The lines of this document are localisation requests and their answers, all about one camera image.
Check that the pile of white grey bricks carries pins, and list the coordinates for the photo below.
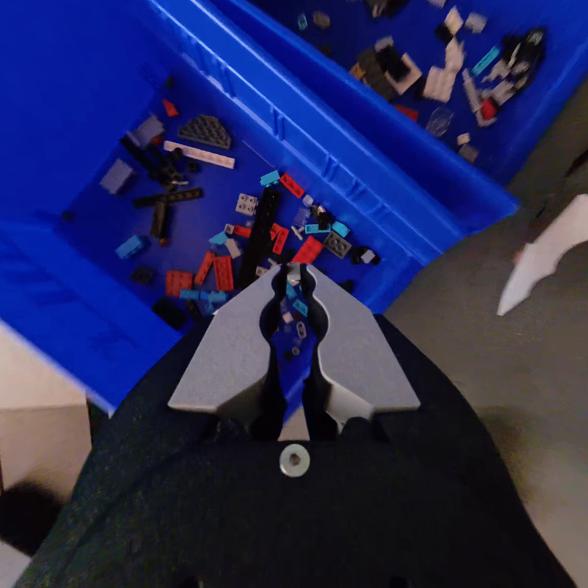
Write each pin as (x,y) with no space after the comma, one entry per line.
(438,82)

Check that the blue plastic bin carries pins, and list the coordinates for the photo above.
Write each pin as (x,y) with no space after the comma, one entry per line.
(321,92)
(69,69)

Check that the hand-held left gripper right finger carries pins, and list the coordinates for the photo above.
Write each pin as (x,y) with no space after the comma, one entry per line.
(367,363)

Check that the pile of red black cyan bricks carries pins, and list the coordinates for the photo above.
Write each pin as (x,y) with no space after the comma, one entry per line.
(223,273)

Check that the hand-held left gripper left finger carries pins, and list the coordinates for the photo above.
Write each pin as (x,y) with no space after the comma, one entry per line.
(229,363)

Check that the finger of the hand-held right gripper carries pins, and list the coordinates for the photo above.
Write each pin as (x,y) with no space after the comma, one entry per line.
(542,248)

